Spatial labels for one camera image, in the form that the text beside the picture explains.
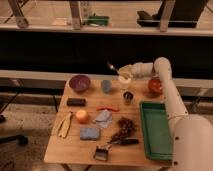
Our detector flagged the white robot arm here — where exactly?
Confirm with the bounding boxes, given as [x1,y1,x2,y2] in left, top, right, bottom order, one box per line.
[118,57,213,171]

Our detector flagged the orange carrot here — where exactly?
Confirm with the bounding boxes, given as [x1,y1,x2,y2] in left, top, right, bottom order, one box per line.
[96,106,120,112]

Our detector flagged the silver metal fork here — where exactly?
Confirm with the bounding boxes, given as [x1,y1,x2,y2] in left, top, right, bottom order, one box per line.
[107,62,118,74]

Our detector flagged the green plastic tray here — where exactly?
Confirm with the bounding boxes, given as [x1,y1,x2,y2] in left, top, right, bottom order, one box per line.
[139,102,173,160]

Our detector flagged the wooden table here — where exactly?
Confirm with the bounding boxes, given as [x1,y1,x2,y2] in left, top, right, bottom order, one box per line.
[44,79,170,166]

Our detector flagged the black office chair base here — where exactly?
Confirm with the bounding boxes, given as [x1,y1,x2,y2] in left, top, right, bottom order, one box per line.
[0,93,29,147]

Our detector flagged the black rectangular block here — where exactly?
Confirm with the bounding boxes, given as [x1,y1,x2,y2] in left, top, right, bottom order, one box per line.
[67,98,86,106]

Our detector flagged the orange apple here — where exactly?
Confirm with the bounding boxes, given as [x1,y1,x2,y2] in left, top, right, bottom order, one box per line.
[75,110,89,124]

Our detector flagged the red-orange bowl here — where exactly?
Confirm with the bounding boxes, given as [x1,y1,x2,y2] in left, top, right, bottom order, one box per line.
[148,78,163,95]

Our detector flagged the green box on shelf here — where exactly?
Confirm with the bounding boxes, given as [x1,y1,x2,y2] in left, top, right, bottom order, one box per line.
[87,16,109,26]

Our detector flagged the blue sponge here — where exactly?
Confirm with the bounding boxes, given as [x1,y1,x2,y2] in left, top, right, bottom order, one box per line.
[80,127,100,140]

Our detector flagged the yellow banana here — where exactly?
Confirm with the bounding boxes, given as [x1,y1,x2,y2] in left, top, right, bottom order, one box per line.
[56,112,73,138]

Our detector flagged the purple bowl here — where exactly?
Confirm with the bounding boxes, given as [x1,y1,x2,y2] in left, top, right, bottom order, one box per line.
[69,75,91,93]

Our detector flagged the white paper cup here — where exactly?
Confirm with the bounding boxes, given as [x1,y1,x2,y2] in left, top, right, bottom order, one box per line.
[118,76,131,90]

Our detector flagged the blue cup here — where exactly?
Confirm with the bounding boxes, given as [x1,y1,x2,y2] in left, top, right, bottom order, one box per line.
[101,80,112,93]

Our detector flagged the brown grape bunch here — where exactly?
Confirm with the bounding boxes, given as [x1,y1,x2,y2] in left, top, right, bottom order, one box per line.
[110,117,136,142]

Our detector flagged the black-handled metal scraper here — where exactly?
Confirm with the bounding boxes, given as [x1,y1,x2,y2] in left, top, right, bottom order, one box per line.
[93,138,139,161]

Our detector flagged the light blue crumpled cloth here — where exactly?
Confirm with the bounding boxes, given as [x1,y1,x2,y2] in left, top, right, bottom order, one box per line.
[94,110,112,128]

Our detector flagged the small metal cup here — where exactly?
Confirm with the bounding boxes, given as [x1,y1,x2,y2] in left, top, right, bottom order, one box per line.
[123,91,134,105]

